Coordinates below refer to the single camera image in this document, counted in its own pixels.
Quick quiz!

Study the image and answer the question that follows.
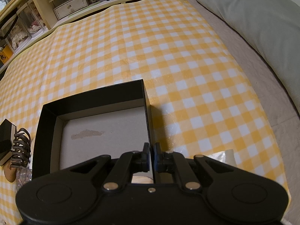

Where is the black cardboard box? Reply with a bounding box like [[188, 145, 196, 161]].
[[32, 79, 155, 178]]

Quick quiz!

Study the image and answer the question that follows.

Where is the clear plastic bag of parts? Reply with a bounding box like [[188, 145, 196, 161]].
[[16, 168, 32, 191]]

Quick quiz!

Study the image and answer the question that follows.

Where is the clear plastic strip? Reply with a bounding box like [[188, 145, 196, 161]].
[[208, 149, 237, 167]]

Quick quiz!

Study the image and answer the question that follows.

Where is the yellow white checkered cloth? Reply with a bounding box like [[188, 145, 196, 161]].
[[1, 0, 289, 224]]

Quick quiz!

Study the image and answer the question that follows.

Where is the small black box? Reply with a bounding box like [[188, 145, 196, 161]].
[[0, 119, 16, 166]]

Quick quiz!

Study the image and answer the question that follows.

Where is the yellow box on shelf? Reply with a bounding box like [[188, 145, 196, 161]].
[[0, 45, 13, 64]]

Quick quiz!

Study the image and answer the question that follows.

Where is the grey pillow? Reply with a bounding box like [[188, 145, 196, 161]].
[[197, 0, 299, 108]]

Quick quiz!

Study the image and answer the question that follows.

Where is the clear doll display case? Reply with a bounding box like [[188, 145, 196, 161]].
[[1, 0, 47, 53]]

